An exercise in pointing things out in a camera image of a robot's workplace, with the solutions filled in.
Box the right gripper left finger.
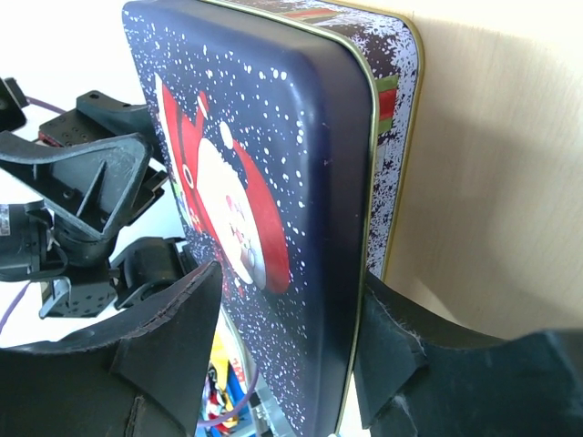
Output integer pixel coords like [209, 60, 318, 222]
[1, 261, 222, 436]

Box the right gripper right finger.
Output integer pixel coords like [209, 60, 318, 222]
[354, 275, 582, 436]

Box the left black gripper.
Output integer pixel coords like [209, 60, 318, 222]
[1, 132, 197, 319]

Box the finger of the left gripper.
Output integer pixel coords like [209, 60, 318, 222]
[76, 90, 153, 137]

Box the gold tin lid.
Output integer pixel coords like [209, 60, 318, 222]
[122, 1, 378, 436]

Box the chocolate tin base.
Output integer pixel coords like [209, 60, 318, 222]
[243, 1, 424, 279]

